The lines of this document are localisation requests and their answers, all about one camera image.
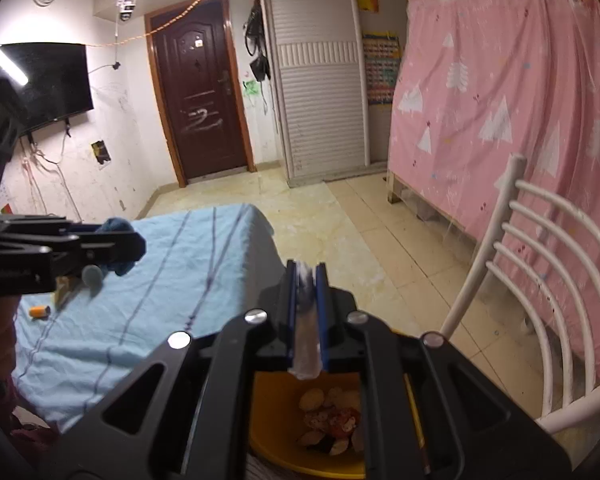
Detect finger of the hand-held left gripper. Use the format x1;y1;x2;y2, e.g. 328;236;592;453
50;232;147;279
40;222;106;239

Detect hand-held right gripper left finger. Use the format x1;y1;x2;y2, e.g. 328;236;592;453
55;259;301;480

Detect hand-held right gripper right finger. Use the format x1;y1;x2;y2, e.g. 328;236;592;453
315;261;576;480

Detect dark blue cloth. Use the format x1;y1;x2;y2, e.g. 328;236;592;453
94;217;137;277

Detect clear plastic wrapper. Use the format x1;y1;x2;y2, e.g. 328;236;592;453
287;259;326;380

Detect yellow plastic basin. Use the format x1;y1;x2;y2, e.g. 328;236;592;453
249;329;427;480

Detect light blue bed sheet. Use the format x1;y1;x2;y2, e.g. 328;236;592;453
10;203;276;433

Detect yellow paper packet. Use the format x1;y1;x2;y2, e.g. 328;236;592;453
54;280;83;308

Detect pile of beige shells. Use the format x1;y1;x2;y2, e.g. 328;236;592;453
296;386;366;457

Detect red wrapper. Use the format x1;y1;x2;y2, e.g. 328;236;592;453
325;406;362;433

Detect dark brown door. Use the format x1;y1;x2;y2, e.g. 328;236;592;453
144;0;256;188

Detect white louvred wardrobe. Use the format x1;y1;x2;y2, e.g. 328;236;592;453
260;0;411;188

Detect white metal chair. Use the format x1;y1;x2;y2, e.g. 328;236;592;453
437;154;600;436

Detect black hanging bag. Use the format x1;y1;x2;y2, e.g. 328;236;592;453
245;0;266;56
250;55;272;82

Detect colourful chart poster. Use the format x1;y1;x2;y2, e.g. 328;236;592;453
362;32;401;107

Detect pink printed curtain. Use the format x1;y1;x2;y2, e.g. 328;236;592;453
387;0;600;386

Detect white wall cables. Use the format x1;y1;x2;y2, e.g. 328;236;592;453
22;132;78;213

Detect black wall television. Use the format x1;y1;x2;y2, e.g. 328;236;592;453
0;43;95;136

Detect orange string cable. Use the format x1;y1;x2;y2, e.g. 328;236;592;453
86;0;207;49

